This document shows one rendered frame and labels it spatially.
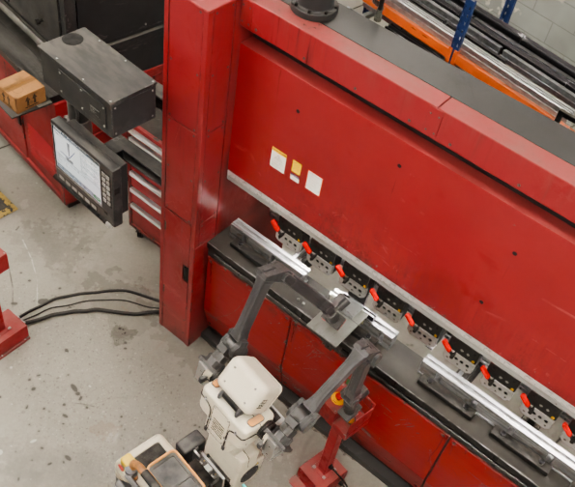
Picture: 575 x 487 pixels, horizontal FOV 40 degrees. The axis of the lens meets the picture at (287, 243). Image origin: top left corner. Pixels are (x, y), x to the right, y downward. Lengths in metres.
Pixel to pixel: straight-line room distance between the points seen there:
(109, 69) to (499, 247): 1.76
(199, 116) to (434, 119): 1.10
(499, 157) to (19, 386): 3.01
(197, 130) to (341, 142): 0.68
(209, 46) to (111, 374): 2.19
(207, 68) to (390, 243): 1.08
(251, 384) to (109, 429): 1.61
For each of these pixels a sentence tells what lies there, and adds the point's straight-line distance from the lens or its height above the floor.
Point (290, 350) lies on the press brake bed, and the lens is 4.29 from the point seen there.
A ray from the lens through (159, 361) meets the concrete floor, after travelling 4.81.
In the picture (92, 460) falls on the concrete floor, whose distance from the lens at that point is 4.52.
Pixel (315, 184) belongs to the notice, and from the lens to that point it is 3.58.
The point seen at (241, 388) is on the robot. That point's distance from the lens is 3.16.
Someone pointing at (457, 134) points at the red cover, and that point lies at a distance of 2.98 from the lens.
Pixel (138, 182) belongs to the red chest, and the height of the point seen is 0.57.
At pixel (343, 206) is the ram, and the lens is 3.54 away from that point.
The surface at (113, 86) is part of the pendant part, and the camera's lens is 3.42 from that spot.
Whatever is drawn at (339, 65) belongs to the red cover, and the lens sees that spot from 3.16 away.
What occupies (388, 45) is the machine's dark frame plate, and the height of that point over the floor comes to 2.30.
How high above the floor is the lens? 4.02
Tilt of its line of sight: 47 degrees down
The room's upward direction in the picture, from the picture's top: 11 degrees clockwise
